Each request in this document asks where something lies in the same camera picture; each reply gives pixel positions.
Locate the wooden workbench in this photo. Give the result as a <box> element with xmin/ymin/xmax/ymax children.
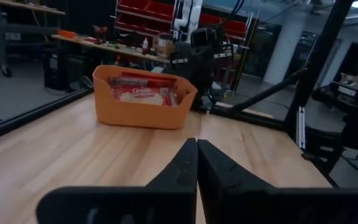
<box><xmin>51</xmin><ymin>33</ymin><xmax>171</xmax><ymax>65</ymax></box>

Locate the white robot figure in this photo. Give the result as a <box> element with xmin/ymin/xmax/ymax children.
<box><xmin>173</xmin><ymin>0</ymin><xmax>203</xmax><ymax>43</ymax></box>

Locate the small orange object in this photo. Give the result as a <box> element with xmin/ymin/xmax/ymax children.
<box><xmin>57</xmin><ymin>29</ymin><xmax>78</xmax><ymax>40</ymax></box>

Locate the white pillar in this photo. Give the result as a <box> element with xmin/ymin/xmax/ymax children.
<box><xmin>263</xmin><ymin>17</ymin><xmax>306</xmax><ymax>85</ymax></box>

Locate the red bin shelf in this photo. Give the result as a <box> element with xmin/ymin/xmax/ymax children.
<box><xmin>115</xmin><ymin>0</ymin><xmax>251</xmax><ymax>42</ymax></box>

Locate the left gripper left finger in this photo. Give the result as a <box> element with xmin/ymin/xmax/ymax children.
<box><xmin>35</xmin><ymin>138</ymin><xmax>198</xmax><ymax>224</ymax></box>

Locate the red and white bottle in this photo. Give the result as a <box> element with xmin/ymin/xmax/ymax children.
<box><xmin>141</xmin><ymin>37</ymin><xmax>150</xmax><ymax>56</ymax></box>

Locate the red Orville popcorn bag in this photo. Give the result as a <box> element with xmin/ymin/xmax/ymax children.
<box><xmin>111</xmin><ymin>84</ymin><xmax>179</xmax><ymax>107</ymax></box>
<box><xmin>108</xmin><ymin>71</ymin><xmax>178</xmax><ymax>90</ymax></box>

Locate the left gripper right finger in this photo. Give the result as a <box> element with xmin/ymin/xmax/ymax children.
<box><xmin>197</xmin><ymin>139</ymin><xmax>358</xmax><ymax>224</ymax></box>

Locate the cardboard box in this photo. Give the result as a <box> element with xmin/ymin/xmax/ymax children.
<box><xmin>152</xmin><ymin>32</ymin><xmax>176</xmax><ymax>57</ymax></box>

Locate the black computer tower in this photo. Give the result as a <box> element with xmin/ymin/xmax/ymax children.
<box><xmin>44</xmin><ymin>52</ymin><xmax>88</xmax><ymax>91</ymax></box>

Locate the orange plastic basket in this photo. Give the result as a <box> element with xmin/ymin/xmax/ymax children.
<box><xmin>92</xmin><ymin>64</ymin><xmax>198</xmax><ymax>130</ymax></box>

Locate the black machine with white labels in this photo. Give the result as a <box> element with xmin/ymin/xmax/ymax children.
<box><xmin>168</xmin><ymin>25</ymin><xmax>241</xmax><ymax>110</ymax></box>

